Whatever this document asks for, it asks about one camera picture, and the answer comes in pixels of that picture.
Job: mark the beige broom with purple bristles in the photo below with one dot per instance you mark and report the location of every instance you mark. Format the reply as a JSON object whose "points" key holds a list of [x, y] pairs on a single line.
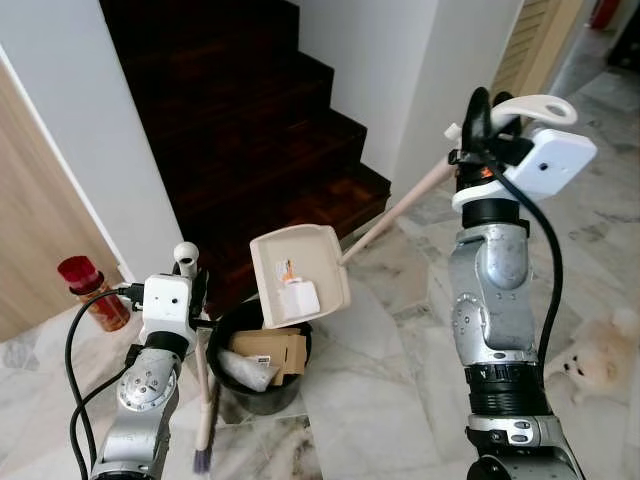
{"points": [[205, 400]]}

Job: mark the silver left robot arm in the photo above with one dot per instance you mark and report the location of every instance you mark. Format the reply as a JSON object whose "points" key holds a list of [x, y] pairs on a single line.
{"points": [[145, 400]]}

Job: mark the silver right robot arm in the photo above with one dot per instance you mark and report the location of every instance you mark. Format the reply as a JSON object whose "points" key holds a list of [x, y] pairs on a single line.
{"points": [[490, 290]]}

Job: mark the white plastic wrapper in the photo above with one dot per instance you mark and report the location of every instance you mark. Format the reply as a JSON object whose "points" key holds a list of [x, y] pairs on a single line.
{"points": [[245, 370]]}

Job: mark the louvered wooden door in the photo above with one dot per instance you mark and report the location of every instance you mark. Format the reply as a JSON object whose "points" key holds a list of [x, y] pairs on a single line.
{"points": [[535, 40]]}

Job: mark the red capped brown bottle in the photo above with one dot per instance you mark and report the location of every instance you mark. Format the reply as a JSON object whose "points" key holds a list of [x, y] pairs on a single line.
{"points": [[95, 300]]}

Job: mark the black round trash bin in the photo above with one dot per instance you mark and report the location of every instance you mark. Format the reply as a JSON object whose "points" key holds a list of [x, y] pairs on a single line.
{"points": [[260, 400]]}

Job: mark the red canister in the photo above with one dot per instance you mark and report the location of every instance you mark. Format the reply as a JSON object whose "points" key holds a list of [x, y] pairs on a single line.
{"points": [[604, 12]]}

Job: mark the plain light wooden door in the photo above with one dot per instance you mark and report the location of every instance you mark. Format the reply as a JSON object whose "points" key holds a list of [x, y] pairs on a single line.
{"points": [[40, 230]]}

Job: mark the dark wooden staircase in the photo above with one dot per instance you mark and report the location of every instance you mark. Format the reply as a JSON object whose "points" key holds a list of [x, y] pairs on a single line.
{"points": [[250, 120]]}

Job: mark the small cream fluffy dog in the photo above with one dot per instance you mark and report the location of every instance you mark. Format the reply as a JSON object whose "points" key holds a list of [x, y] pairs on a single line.
{"points": [[600, 365]]}

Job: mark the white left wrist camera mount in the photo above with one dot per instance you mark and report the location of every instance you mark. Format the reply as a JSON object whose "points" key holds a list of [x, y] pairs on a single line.
{"points": [[167, 300]]}

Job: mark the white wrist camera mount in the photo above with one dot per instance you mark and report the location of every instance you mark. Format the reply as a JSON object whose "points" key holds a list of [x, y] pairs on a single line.
{"points": [[167, 300], [555, 160]]}

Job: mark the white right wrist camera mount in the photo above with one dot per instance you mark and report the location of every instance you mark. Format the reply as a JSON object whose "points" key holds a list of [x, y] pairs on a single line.
{"points": [[555, 160]]}

